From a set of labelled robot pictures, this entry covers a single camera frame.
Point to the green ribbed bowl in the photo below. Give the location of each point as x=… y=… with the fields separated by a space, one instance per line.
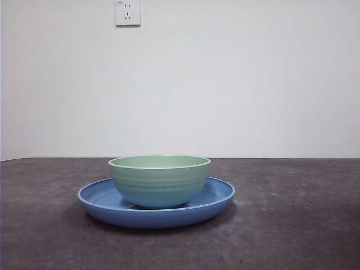
x=159 y=185

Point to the blue round plate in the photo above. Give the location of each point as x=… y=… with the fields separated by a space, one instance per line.
x=155 y=218

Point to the white wall socket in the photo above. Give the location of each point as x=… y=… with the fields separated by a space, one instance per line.
x=128 y=14

